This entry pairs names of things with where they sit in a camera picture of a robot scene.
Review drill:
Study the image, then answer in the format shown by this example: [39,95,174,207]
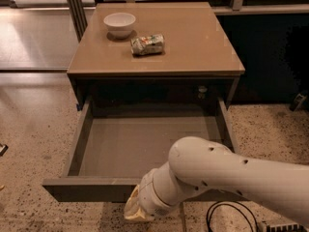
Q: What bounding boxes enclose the grey top drawer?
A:
[42,98,239,203]

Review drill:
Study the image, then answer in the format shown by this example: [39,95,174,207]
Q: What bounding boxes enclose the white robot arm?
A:
[124,136,309,228]

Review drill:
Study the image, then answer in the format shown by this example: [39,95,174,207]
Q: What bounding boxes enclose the brown drawer cabinet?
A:
[68,2,244,107]

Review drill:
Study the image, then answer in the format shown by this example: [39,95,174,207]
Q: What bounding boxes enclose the small dark floor object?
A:
[0,144,8,157]

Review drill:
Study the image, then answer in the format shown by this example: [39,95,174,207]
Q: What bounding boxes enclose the grey power strip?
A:
[258,221,308,232]

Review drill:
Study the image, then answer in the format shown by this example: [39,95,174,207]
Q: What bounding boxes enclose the crushed drink can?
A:
[130,34,165,56]

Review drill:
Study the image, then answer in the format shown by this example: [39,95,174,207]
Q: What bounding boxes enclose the white ceramic bowl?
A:
[103,13,136,39]

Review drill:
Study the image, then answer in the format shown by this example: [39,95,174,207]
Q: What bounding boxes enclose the black floor cable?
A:
[206,200,260,232]

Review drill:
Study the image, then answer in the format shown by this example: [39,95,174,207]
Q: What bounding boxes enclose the metal window frame post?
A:
[67,0,87,41]

